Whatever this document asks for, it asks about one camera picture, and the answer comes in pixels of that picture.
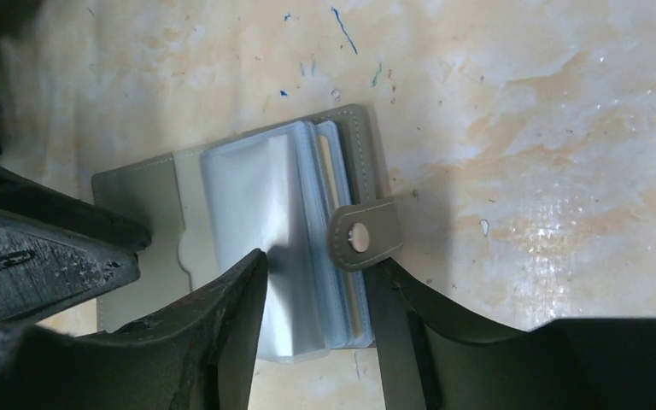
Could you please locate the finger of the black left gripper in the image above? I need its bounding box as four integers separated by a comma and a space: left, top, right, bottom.
0, 167, 151, 321

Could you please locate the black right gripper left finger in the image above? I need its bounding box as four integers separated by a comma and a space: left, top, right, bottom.
0, 249, 268, 409

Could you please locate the grey card holder wallet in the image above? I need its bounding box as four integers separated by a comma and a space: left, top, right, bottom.
91, 104, 401, 364

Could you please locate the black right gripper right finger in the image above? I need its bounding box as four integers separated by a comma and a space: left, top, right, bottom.
365, 259, 656, 409

